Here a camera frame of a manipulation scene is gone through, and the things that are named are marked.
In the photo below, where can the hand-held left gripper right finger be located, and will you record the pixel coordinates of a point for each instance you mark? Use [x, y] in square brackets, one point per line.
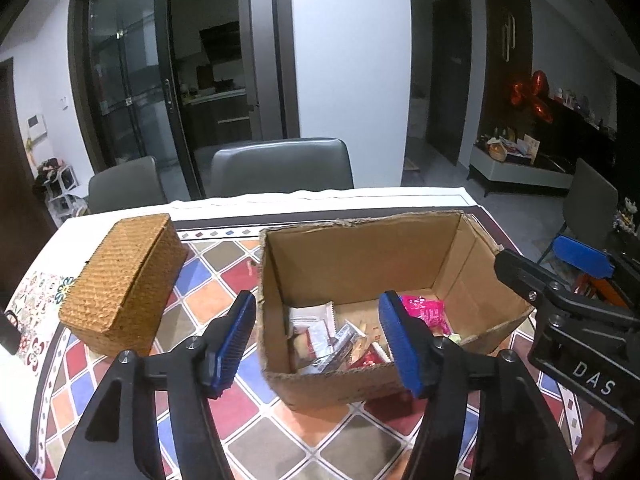
[400, 345]

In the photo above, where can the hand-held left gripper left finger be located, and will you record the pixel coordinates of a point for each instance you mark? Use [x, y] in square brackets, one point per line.
[232, 345]

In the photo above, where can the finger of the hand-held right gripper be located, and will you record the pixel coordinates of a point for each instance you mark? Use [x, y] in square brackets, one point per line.
[525, 275]
[582, 255]

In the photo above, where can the white and yellow snack packet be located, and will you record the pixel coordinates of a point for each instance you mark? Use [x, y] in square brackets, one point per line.
[367, 335]

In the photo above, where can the pink snack packet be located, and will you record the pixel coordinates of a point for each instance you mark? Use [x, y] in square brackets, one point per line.
[427, 312]

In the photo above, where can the grey long snack bar packet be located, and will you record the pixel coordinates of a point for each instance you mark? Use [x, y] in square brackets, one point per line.
[345, 336]

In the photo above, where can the brown cardboard box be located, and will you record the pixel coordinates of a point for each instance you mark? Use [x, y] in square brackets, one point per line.
[350, 255]

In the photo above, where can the person's right hand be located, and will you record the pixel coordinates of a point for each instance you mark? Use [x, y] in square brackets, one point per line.
[605, 445]

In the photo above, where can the orange wooden chair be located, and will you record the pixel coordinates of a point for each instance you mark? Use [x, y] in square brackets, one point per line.
[597, 286]

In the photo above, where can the grey upholstered chair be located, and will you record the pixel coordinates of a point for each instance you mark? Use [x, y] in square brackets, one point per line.
[280, 167]
[125, 185]
[590, 200]

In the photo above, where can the colourful checked tablecloth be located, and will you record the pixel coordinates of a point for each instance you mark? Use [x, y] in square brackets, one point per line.
[280, 435]

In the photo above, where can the white low cabinet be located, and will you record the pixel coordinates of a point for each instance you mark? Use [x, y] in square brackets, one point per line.
[520, 172]

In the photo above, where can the dark sideboard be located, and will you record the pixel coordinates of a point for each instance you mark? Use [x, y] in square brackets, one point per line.
[585, 130]

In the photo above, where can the small food basket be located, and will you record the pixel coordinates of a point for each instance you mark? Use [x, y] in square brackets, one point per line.
[497, 151]

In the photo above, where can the woven lidded basket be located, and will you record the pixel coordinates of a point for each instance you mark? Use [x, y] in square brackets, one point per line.
[120, 280]

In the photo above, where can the red foil balloon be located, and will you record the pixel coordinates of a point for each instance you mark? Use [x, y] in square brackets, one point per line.
[537, 85]

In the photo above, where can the patterned placemat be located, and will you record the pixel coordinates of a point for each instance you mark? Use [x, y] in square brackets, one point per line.
[40, 300]

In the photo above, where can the dark interior door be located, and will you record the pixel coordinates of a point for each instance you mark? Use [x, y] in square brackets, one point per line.
[452, 80]

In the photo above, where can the tall dark cabinet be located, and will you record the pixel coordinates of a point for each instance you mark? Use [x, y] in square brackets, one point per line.
[507, 50]

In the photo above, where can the black mug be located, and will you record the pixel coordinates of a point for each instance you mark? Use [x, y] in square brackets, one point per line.
[7, 332]

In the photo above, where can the white shoe rack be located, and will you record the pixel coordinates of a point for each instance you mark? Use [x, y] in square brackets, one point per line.
[60, 190]

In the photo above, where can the dark wooden door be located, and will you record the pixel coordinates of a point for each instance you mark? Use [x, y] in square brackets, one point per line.
[15, 185]

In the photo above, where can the sliding glass door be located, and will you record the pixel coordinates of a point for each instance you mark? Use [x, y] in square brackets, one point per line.
[130, 85]

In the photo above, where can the white intercom panel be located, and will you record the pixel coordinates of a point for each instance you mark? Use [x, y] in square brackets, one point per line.
[37, 126]

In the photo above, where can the black range hood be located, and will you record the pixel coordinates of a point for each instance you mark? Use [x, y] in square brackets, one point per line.
[220, 45]

